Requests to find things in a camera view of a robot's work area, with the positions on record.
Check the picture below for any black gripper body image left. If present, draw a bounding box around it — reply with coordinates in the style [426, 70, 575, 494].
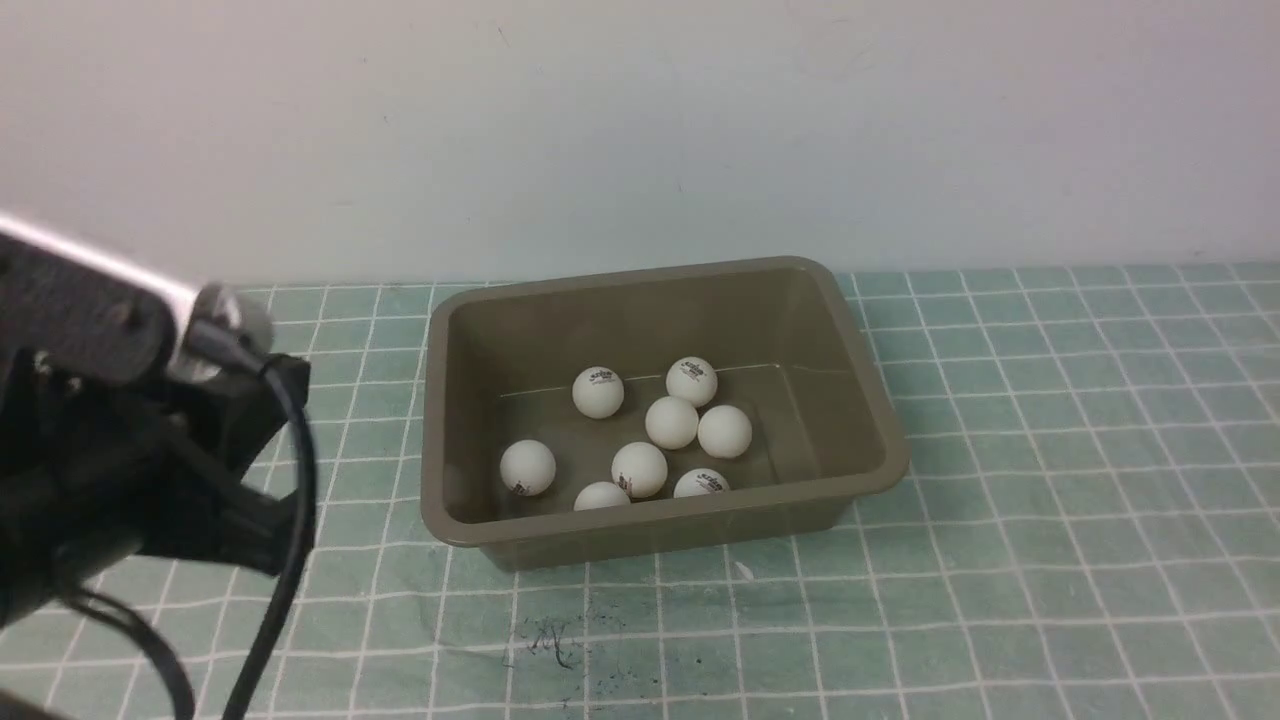
[3, 351, 301, 601]

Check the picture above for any olive green plastic bin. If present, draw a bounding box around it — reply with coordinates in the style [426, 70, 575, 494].
[420, 258, 910, 571]

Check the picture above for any white ball with logo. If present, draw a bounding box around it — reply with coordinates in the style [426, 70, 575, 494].
[611, 441, 669, 498]
[666, 356, 719, 407]

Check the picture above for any white ball plain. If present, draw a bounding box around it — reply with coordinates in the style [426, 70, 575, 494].
[698, 405, 753, 459]

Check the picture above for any green checkered tablecloth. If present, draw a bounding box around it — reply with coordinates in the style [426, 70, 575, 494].
[0, 263, 1280, 720]

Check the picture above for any black camera cable left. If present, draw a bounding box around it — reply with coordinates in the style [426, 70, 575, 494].
[60, 345, 319, 720]

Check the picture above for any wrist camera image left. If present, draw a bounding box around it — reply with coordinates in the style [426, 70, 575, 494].
[1, 211, 274, 387]

